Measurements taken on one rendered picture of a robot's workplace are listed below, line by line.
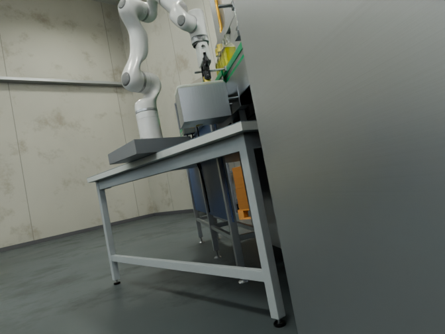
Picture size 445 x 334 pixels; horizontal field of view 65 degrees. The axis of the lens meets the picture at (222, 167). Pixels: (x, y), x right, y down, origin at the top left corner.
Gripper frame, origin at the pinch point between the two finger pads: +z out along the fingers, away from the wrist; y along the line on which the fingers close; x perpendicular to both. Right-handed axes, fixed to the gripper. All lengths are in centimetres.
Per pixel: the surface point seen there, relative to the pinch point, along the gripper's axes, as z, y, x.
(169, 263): 87, 23, 31
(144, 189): 37, 763, 40
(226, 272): 88, -16, 10
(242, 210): 95, 294, -82
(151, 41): -300, 651, -35
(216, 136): 33.4, -31.5, 7.6
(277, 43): 24, -94, 5
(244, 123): 32, -43, -1
